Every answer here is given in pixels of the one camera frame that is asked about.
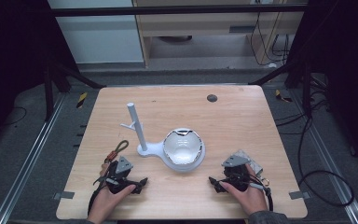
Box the grey tape strip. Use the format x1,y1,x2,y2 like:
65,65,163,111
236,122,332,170
52,190,76,201
288,189,311,201

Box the black hanging cables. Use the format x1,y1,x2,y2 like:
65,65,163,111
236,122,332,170
249,11,291,68

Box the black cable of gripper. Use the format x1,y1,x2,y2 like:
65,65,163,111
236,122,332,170
87,175,110,217
255,175,275,213

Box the person's right hand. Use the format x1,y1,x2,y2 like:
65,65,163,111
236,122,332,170
218,163,269,217

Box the yellow black floor tape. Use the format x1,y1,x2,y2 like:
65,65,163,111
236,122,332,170
76,91,89,109
274,89,294,104

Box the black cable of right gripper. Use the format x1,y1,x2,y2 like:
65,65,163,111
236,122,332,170
255,175,275,213

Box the black metal frame stand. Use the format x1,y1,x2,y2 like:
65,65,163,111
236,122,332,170
42,57,107,123
247,57,314,118

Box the light wooden desk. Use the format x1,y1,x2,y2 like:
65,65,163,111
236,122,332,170
131,0,307,69

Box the dark curtain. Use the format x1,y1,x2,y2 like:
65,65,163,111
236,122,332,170
288,0,358,175

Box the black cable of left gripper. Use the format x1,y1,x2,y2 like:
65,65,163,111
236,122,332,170
87,175,110,217

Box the black looped floor cable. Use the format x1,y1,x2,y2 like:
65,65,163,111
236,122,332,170
274,90,355,208

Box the olive rope keychain orange clasp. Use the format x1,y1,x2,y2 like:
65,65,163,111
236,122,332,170
98,139,131,177

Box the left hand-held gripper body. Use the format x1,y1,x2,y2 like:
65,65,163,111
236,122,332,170
103,155,140,195

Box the thin black floor cable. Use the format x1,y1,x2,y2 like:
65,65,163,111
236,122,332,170
0,105,28,128

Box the white cabinet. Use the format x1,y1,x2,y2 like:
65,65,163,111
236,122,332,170
47,0,145,65

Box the white stand with post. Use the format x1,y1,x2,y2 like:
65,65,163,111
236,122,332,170
119,102,207,174

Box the black horizontal frame bar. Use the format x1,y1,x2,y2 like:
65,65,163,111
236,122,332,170
48,3,310,18

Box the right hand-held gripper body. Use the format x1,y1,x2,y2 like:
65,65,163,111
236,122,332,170
221,151,266,192

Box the aluminium floor rail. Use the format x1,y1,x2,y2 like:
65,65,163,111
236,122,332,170
0,92,67,224
290,90,358,224

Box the person's left hand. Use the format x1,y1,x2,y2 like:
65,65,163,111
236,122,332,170
93,183,137,217

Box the white glossy bowl jagged rim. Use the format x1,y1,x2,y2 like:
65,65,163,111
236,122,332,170
162,128,204,166

